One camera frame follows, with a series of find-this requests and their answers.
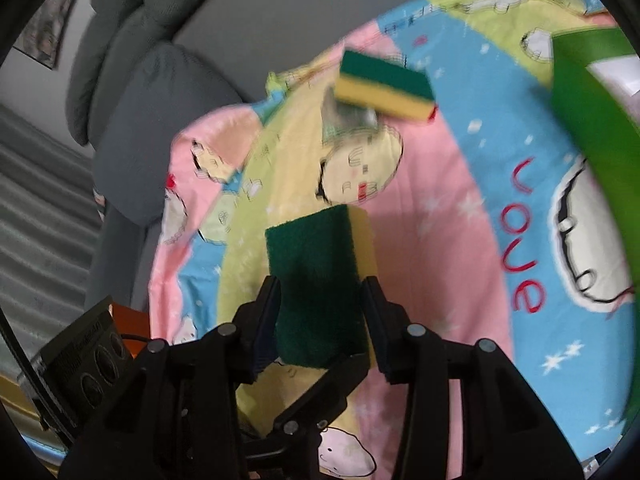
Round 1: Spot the yellow green sponge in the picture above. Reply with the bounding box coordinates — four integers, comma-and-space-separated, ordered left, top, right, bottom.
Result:
265, 205, 378, 370
334, 50, 437, 122

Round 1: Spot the clear bag with steel wool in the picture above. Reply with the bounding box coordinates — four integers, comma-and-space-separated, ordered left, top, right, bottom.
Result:
320, 86, 378, 144

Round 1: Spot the colourful cartoon bed sheet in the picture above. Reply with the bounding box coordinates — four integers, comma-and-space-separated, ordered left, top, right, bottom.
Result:
149, 0, 630, 460

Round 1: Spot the grey sofa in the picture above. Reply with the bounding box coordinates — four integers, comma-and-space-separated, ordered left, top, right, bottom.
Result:
64, 0, 281, 311

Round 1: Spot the framed wall picture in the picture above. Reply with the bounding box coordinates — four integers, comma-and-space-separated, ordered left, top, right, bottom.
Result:
12, 0, 76, 70

